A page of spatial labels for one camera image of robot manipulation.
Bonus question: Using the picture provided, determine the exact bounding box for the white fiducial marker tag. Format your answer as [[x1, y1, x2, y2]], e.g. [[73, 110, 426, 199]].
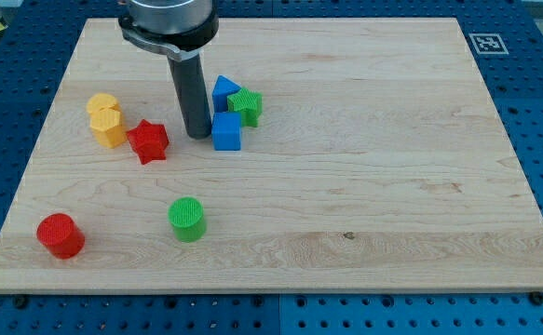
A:
[[469, 33, 509, 55]]

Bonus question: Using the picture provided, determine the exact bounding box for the yellow hexagon block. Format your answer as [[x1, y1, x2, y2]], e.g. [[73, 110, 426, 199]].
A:
[[89, 109, 127, 148]]

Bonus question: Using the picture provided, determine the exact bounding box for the green star block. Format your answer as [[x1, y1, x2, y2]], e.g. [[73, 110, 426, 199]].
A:
[[227, 87, 263, 127]]

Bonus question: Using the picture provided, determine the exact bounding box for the red star block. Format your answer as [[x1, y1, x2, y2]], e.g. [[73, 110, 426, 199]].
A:
[[126, 119, 170, 165]]

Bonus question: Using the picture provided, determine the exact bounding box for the red cylinder block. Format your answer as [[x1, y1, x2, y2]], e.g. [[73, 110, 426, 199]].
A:
[[36, 213, 86, 259]]

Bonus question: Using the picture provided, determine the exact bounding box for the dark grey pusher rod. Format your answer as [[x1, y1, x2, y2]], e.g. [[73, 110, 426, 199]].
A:
[[168, 55, 211, 140]]

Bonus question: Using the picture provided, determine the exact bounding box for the blue triangle block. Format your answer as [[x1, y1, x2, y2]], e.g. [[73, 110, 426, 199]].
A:
[[211, 75, 241, 113]]

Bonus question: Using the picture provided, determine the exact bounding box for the green cylinder block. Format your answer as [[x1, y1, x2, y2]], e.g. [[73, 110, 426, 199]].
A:
[[168, 196, 207, 243]]

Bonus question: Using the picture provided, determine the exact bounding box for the wooden board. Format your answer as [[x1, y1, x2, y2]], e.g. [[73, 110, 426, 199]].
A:
[[0, 18, 543, 295]]

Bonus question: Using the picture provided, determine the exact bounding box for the blue cube block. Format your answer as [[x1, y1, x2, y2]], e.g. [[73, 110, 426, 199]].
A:
[[211, 112, 241, 151]]

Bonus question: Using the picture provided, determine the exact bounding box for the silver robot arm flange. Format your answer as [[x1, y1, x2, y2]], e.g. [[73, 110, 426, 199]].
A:
[[118, 0, 219, 62]]

